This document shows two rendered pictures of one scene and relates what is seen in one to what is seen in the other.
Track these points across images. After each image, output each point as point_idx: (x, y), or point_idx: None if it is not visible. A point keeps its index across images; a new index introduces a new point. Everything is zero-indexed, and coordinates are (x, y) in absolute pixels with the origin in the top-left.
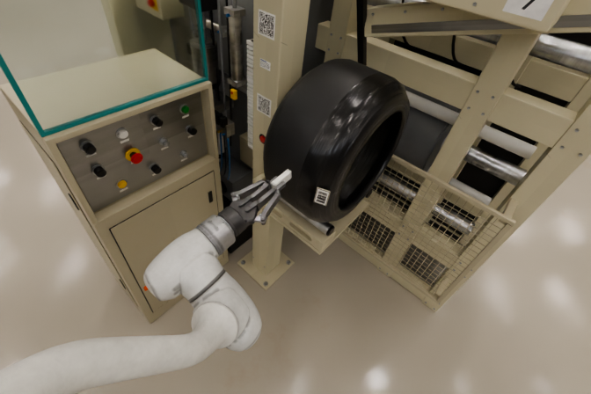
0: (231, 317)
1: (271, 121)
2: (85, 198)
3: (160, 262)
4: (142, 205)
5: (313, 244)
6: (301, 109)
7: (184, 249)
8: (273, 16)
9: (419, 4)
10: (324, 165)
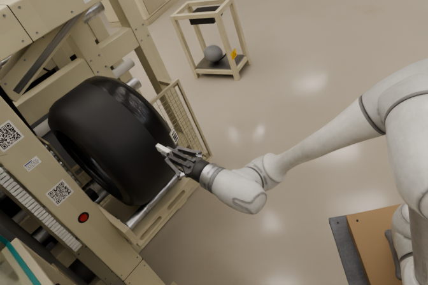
0: (269, 153)
1: (104, 160)
2: None
3: (244, 189)
4: None
5: (187, 190)
6: (109, 124)
7: (232, 177)
8: (7, 123)
9: (28, 48)
10: (158, 120)
